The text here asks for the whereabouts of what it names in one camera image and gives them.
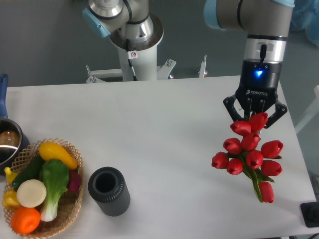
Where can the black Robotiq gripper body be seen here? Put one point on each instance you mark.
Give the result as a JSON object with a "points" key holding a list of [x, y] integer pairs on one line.
{"points": [[258, 84]]}

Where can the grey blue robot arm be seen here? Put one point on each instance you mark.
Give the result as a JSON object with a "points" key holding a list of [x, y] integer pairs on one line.
{"points": [[267, 24]]}

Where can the dark red beet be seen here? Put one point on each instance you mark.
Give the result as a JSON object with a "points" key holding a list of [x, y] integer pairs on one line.
{"points": [[74, 181]]}

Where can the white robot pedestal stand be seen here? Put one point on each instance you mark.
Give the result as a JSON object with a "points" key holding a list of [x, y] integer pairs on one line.
{"points": [[136, 65]]}

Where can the woven wicker basket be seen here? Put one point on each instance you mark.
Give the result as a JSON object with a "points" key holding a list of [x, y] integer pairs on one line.
{"points": [[70, 202]]}

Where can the dark grey ribbed vase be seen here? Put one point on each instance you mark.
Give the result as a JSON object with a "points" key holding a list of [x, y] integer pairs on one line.
{"points": [[108, 189]]}

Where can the small yellow banana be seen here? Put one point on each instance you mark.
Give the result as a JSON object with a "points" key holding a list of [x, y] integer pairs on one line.
{"points": [[10, 175]]}

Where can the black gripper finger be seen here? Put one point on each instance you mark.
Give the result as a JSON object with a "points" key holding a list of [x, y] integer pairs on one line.
{"points": [[229, 104], [280, 110]]}

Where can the yellow squash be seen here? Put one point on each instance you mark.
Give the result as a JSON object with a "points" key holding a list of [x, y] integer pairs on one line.
{"points": [[50, 150]]}

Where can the red tulip bouquet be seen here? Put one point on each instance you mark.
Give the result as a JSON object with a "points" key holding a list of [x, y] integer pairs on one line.
{"points": [[242, 156]]}

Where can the white frame at right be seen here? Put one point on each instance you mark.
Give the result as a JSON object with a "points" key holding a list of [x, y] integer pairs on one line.
{"points": [[309, 112]]}

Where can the black device at edge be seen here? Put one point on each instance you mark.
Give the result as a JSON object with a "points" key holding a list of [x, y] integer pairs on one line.
{"points": [[310, 212]]}

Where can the green bok choy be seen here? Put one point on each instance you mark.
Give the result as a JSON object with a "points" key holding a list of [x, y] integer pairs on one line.
{"points": [[54, 175]]}

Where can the blue plastic bag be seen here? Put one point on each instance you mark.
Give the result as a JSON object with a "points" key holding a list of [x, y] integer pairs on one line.
{"points": [[305, 17]]}

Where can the dark green cucumber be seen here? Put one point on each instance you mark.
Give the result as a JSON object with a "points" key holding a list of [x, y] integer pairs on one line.
{"points": [[31, 171]]}

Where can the yellow bell pepper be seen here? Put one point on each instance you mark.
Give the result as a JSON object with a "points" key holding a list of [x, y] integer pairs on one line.
{"points": [[10, 201]]}

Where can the orange fruit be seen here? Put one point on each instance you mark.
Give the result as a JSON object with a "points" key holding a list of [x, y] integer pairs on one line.
{"points": [[25, 220]]}

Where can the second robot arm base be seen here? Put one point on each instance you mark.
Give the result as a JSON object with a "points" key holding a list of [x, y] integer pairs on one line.
{"points": [[128, 23]]}

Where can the blue handled saucepan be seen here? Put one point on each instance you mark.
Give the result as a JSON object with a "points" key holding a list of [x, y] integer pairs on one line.
{"points": [[12, 139]]}

